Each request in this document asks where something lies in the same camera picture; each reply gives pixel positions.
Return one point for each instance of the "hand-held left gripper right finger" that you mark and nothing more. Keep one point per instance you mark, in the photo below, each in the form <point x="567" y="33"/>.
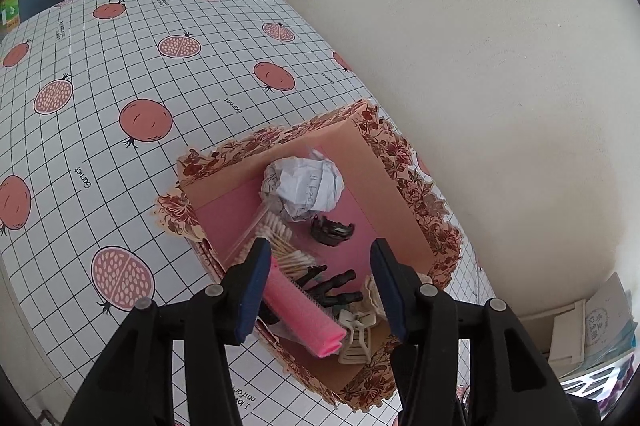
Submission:
<point x="392" y="291"/>

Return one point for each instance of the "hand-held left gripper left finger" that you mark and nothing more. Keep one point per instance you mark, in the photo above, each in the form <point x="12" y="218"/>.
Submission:
<point x="252" y="291"/>

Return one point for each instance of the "pink hair roller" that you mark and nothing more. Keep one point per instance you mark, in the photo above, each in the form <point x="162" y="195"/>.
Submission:
<point x="300" y="316"/>

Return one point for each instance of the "cotton swab packet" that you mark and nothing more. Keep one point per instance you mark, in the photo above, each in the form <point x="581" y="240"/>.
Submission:
<point x="280" y="241"/>

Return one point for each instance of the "cream hair clip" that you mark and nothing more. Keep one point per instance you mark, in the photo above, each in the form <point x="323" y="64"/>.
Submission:
<point x="355" y="341"/>

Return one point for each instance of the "black hair clips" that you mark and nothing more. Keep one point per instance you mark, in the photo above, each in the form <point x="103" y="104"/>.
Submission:
<point x="330" y="286"/>

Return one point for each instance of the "floral pink cardboard box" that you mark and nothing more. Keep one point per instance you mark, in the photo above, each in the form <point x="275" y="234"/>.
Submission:
<point x="225" y="216"/>

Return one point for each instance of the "black toy car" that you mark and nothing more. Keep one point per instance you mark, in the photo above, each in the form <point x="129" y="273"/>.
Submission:
<point x="332" y="232"/>

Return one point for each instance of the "cream lace cloth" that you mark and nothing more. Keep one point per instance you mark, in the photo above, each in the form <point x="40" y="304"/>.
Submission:
<point x="372" y="293"/>

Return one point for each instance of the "crumpled white paper ball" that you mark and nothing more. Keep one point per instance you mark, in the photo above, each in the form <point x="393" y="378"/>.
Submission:
<point x="305" y="186"/>

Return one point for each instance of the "white shelf unit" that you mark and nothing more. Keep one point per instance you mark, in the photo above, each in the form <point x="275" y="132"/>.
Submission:
<point x="565" y="341"/>

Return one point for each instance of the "white paper with writing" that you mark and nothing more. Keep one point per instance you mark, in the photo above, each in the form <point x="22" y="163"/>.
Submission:
<point x="605" y="321"/>

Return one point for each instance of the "green packet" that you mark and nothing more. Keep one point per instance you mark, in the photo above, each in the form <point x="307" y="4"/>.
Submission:
<point x="9" y="6"/>

